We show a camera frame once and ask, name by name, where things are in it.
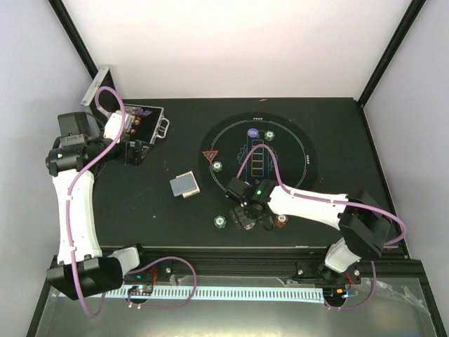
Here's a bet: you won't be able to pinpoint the green poker chip stack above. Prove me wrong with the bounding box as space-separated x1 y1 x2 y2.
214 216 227 229

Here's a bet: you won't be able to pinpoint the red triangular all-in button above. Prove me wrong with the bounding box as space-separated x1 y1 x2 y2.
202 150 219 164

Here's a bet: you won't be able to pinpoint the purple small blind button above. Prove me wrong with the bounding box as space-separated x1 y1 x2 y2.
247 128 260 138

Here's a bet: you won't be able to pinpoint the blue white poker chip stack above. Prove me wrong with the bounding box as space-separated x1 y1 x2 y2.
243 223 255 230

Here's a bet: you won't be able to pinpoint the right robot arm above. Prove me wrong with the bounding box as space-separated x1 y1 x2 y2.
225 178 391 283

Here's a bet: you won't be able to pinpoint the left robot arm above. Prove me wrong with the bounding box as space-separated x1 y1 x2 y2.
46 111 151 300

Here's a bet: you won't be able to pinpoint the red dice in case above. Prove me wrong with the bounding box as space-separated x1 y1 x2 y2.
130 117 141 135

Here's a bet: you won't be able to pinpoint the aluminium poker chip case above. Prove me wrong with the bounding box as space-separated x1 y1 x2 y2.
81 67 170 145

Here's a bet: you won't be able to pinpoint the brown poker chip stack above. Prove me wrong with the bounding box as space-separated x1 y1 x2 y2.
275 214 288 228

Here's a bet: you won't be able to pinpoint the purple chips in case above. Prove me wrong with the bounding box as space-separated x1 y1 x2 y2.
134 107 152 117

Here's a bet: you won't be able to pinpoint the round black poker mat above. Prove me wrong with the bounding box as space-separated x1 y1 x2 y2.
197 112 319 205

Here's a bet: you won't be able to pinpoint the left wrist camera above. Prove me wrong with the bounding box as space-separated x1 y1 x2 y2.
103 110 135 139

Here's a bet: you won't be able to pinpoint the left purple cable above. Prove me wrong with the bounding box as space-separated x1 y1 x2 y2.
66 86 197 319

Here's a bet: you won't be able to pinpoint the black aluminium mounting rail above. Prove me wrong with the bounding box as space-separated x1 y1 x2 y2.
108 245 362 285

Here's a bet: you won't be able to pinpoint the white perforated cable strip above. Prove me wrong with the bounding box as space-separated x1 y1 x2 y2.
60 283 324 304

